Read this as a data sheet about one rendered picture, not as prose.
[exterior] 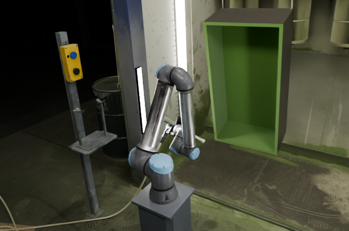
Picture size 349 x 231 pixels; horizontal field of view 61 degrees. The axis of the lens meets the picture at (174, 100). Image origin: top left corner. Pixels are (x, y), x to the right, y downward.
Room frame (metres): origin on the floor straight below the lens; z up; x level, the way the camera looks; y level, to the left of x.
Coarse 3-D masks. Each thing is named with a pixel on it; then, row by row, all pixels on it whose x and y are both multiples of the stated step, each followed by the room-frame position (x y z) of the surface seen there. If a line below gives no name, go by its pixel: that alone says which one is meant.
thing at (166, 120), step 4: (164, 120) 2.22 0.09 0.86; (168, 120) 2.23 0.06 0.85; (172, 120) 2.25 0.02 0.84; (172, 124) 2.23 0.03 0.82; (164, 132) 2.19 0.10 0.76; (164, 136) 2.17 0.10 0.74; (196, 136) 2.28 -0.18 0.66; (160, 140) 2.16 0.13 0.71; (200, 140) 2.28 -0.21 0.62; (204, 140) 2.29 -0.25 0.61
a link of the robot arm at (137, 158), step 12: (156, 72) 1.88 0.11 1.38; (168, 72) 1.81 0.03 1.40; (168, 84) 1.81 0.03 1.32; (156, 96) 1.79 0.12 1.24; (168, 96) 1.80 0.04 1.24; (156, 108) 1.75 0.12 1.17; (156, 120) 1.73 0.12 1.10; (144, 132) 1.73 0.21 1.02; (156, 132) 1.71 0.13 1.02; (144, 144) 1.68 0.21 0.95; (156, 144) 1.70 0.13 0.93; (132, 156) 1.68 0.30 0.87; (144, 156) 1.63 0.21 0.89
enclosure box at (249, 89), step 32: (224, 32) 2.65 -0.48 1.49; (256, 32) 2.50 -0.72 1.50; (288, 32) 2.21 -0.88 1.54; (224, 64) 2.72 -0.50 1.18; (256, 64) 2.55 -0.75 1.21; (288, 64) 2.32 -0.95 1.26; (224, 96) 2.75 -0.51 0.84; (256, 96) 2.61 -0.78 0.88; (224, 128) 2.70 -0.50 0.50; (256, 128) 2.63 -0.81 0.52
